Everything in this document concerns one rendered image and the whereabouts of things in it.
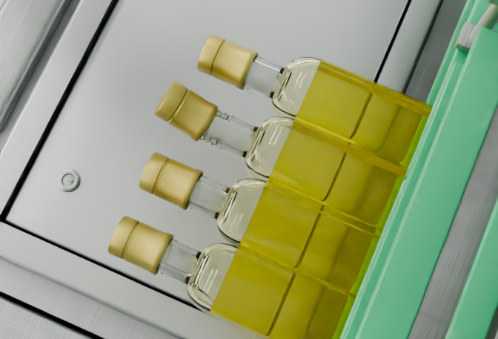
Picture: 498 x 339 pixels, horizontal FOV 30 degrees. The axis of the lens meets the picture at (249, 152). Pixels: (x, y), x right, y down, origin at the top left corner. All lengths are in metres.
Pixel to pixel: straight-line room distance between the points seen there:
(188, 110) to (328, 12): 0.25
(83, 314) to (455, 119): 0.43
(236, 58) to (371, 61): 0.21
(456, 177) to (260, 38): 0.36
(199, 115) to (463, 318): 0.28
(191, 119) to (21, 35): 0.26
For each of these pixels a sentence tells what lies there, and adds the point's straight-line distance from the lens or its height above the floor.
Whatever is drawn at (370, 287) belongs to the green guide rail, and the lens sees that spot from 0.71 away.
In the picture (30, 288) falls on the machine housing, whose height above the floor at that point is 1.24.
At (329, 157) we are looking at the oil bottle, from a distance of 0.76.
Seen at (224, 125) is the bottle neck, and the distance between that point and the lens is 0.78.
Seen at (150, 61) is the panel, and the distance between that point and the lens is 0.95.
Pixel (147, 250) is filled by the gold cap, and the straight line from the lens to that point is 0.75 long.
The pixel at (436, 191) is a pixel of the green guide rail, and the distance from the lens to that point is 0.65.
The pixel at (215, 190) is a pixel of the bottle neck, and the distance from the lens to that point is 0.76.
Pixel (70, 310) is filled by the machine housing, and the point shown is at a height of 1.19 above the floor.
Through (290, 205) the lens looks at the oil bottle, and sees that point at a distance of 0.75.
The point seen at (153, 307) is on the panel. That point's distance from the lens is 0.88.
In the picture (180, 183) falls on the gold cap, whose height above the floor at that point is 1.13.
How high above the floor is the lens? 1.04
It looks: 4 degrees up
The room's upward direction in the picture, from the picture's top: 67 degrees counter-clockwise
